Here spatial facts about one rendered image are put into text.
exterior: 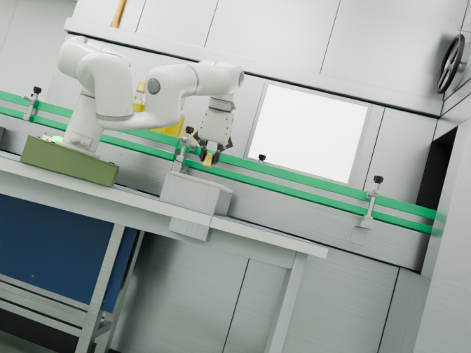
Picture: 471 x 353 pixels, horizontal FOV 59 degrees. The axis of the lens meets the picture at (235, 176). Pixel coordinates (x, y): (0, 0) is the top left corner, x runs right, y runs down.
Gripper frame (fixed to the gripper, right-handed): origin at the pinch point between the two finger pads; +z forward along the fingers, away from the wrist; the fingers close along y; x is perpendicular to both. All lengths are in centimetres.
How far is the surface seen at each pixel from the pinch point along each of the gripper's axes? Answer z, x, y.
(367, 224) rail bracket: 9, -4, -53
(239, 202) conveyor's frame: 15.1, -12.9, -10.4
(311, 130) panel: -14, -40, -27
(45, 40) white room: -33, -347, 334
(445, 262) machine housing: 12, 2, -75
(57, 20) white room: -61, -355, 326
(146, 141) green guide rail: 1.7, -8.2, 26.0
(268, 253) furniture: 24.0, 4.5, -26.0
